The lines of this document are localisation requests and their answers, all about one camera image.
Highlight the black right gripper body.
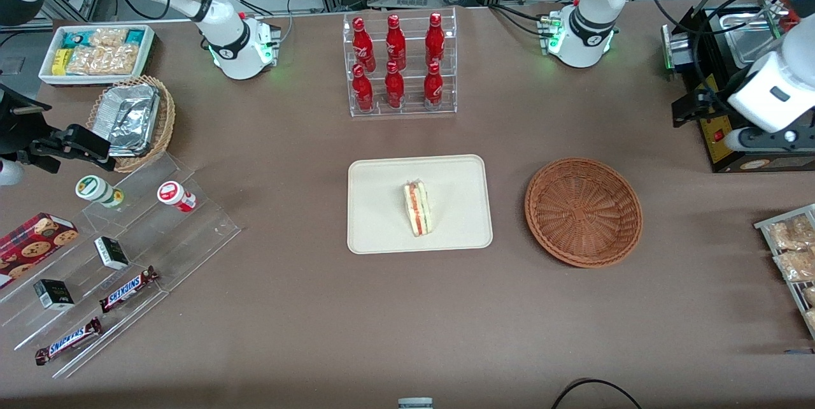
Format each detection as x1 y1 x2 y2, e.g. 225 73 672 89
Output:
0 81 53 158

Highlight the triangle sandwich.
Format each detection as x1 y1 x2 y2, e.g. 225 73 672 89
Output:
402 181 434 238

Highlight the light wicker basket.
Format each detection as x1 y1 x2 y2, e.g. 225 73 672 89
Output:
86 75 176 174

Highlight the brown wicker basket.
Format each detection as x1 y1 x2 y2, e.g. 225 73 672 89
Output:
524 157 644 268

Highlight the cream rectangular plastic tray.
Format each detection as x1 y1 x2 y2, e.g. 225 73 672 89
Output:
347 154 494 255

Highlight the green lidded sunflower cup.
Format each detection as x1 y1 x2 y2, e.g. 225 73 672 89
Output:
75 175 125 209

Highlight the aluminium foil container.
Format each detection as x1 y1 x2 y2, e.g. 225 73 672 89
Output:
99 83 160 156

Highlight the white plastic snack bin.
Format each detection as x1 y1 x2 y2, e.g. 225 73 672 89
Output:
38 24 157 88

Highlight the stainless steel pan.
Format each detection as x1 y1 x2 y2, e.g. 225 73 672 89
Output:
719 12 785 72

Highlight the silver metal box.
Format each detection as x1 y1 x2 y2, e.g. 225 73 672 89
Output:
661 24 695 72

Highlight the black hot dog appliance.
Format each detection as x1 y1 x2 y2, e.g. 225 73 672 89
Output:
684 4 815 174

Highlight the clear puffed snack bag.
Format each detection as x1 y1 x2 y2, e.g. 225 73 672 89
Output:
67 45 141 75
89 28 128 47

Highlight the red chocolate chip cookie box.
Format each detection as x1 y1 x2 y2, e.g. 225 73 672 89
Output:
0 212 79 289

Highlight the red lidded white cup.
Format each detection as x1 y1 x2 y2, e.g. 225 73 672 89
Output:
157 181 198 213

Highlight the small black carton box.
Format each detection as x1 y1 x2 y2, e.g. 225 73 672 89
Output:
94 236 130 271
33 279 75 311

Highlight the grey metal display rack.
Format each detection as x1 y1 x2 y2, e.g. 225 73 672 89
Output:
755 204 815 340

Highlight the clear bag of crackers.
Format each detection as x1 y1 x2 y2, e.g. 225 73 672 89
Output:
774 248 815 282
767 215 815 250

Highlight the clear acrylic stepped display stand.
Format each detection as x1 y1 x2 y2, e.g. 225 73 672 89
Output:
0 153 241 379

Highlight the Snickers chocolate bar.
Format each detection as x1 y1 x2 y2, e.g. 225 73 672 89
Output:
99 266 160 314
35 317 103 366

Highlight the red cola bottle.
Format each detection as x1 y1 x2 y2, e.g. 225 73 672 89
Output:
352 17 376 72
386 14 407 71
423 62 444 110
352 64 375 112
385 61 405 109
425 12 445 68

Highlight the clear acrylic bottle rack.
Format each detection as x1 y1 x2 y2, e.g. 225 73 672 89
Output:
343 6 458 118

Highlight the black floor cable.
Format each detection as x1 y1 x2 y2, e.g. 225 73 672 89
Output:
551 378 644 409

